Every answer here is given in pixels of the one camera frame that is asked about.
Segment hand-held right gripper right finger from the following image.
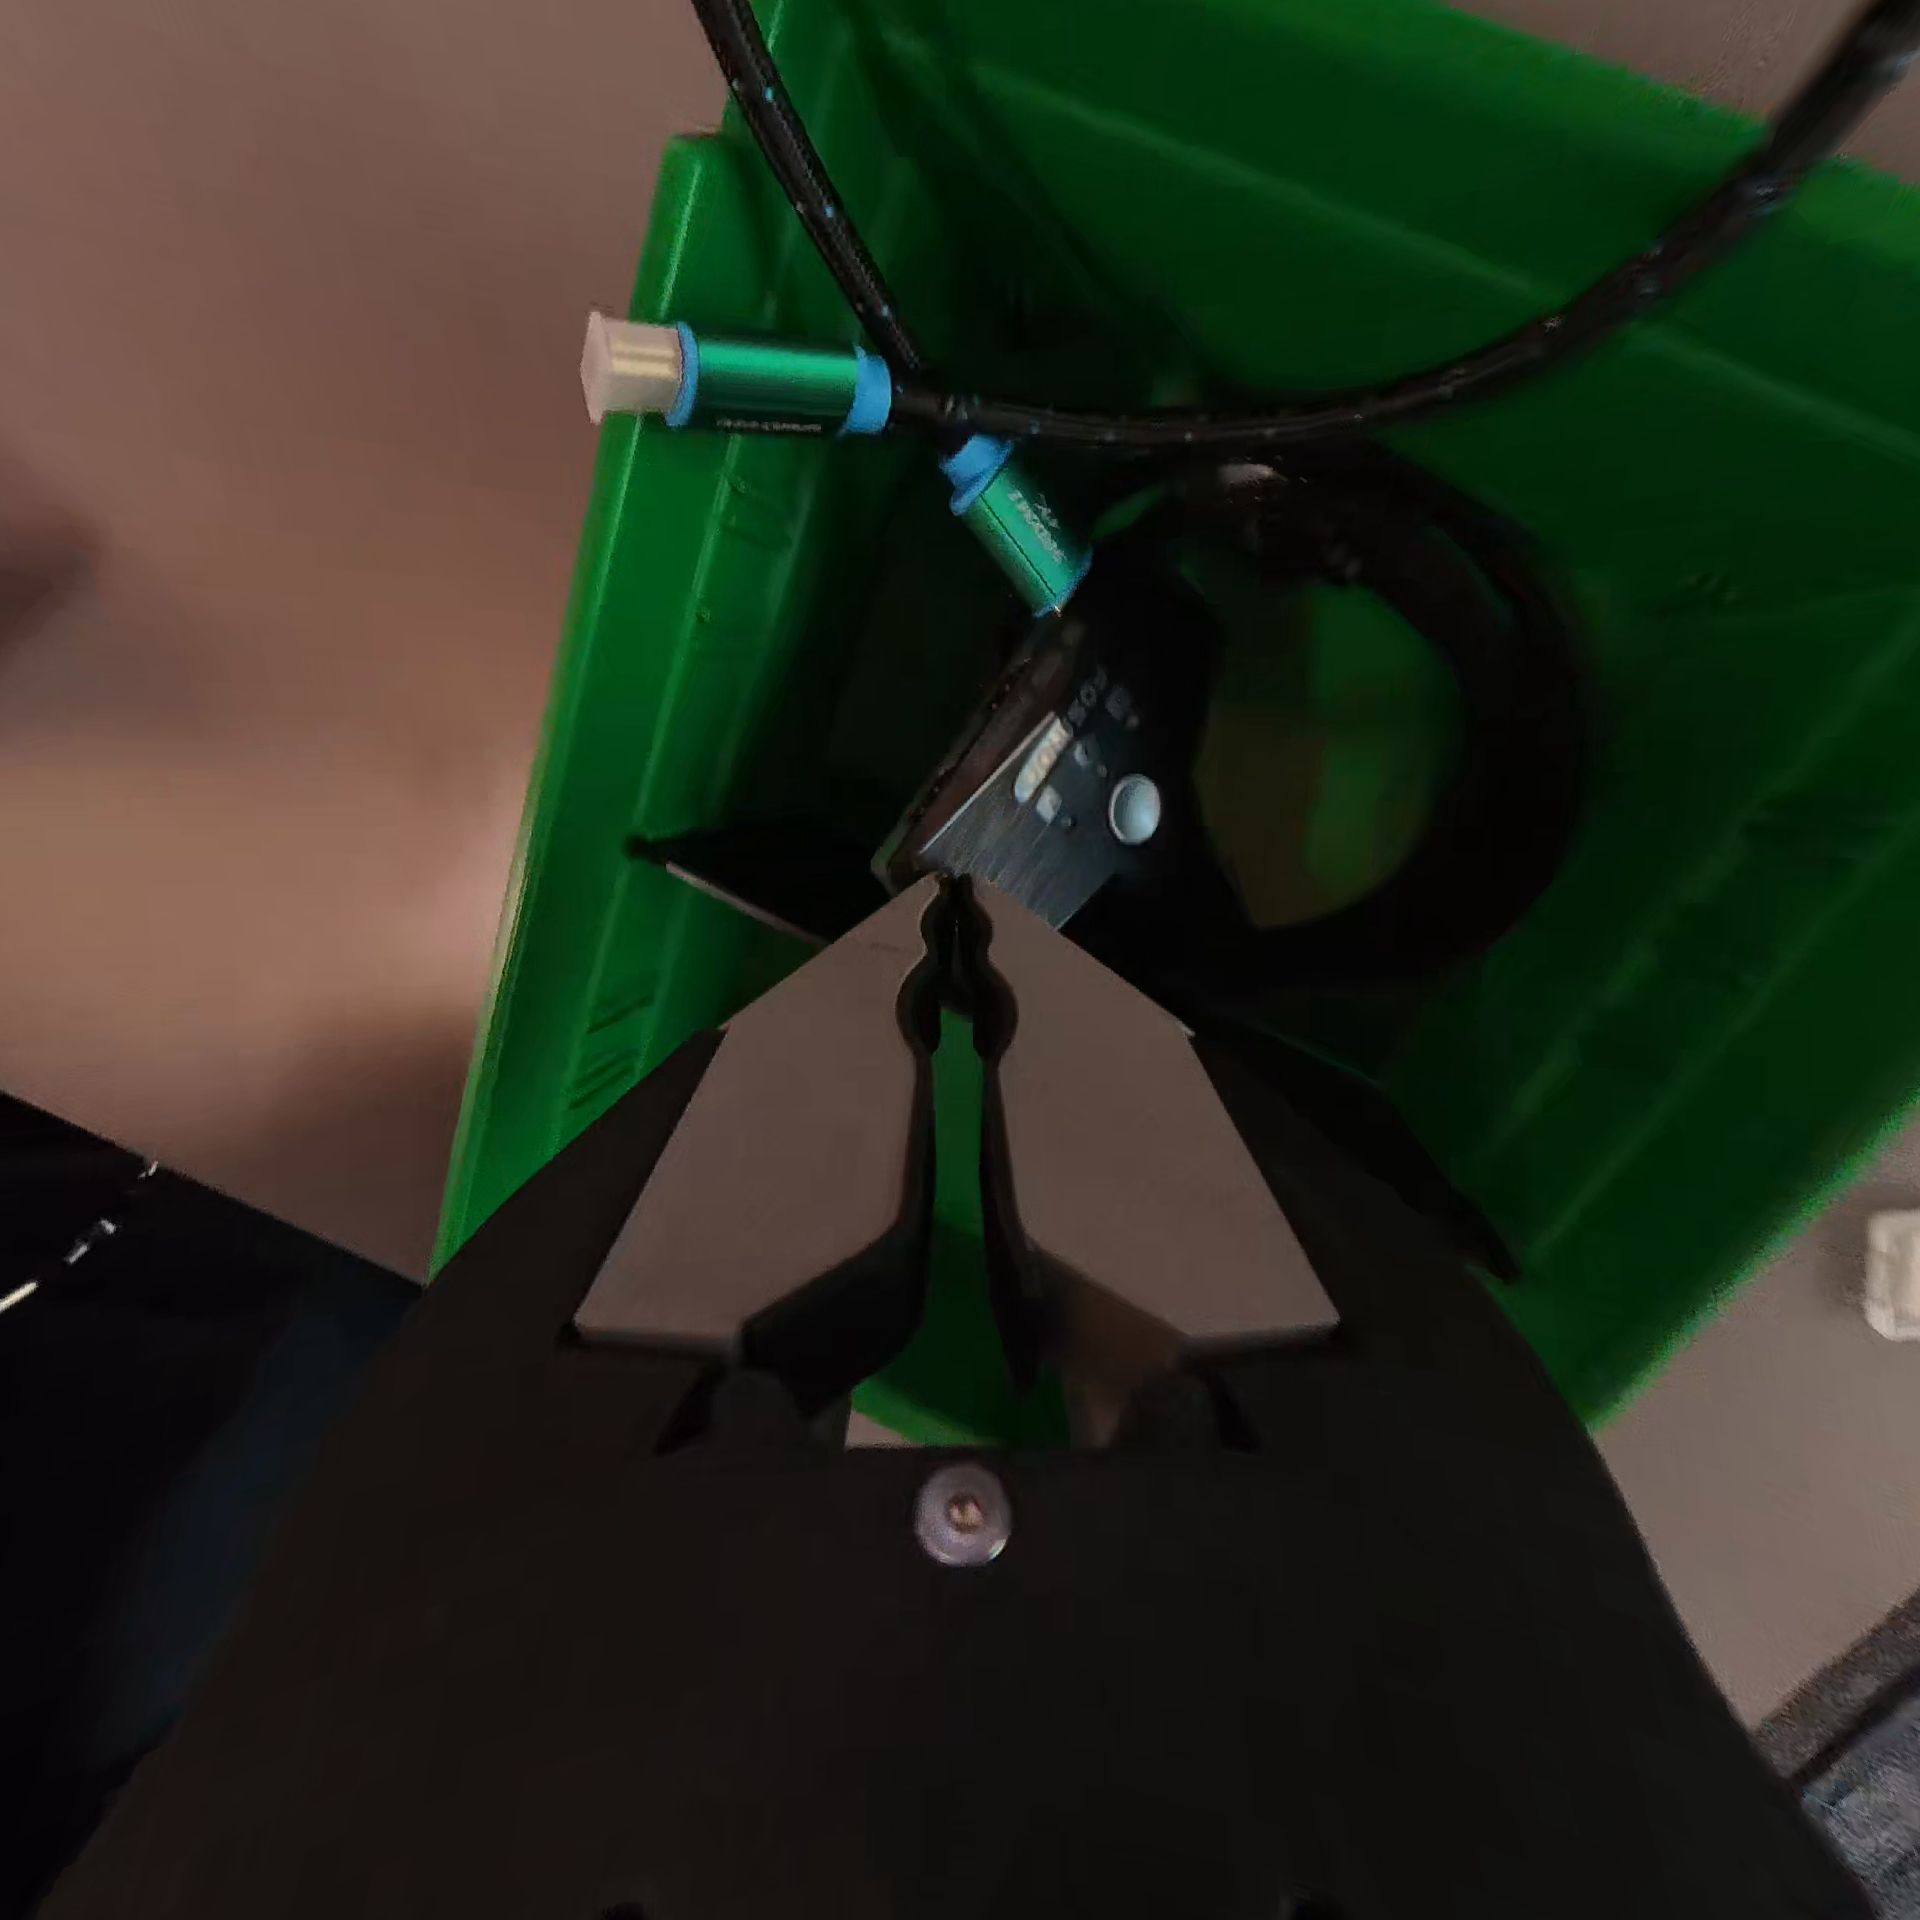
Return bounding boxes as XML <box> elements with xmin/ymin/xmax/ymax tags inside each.
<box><xmin>961</xmin><ymin>882</ymin><xmax>1344</xmax><ymax>1397</ymax></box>

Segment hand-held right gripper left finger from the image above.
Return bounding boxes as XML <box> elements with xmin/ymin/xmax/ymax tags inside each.
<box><xmin>570</xmin><ymin>878</ymin><xmax>953</xmax><ymax>1420</ymax></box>

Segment silver hub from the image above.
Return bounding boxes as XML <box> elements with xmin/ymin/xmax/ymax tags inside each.
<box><xmin>872</xmin><ymin>608</ymin><xmax>1223</xmax><ymax>932</ymax></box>

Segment green plastic bin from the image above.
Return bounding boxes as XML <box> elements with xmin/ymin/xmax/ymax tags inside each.
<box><xmin>427</xmin><ymin>0</ymin><xmax>1920</xmax><ymax>1438</ymax></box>

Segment black braided cable green plugs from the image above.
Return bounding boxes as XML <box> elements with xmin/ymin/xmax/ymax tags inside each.
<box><xmin>580</xmin><ymin>0</ymin><xmax>1920</xmax><ymax>621</ymax></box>

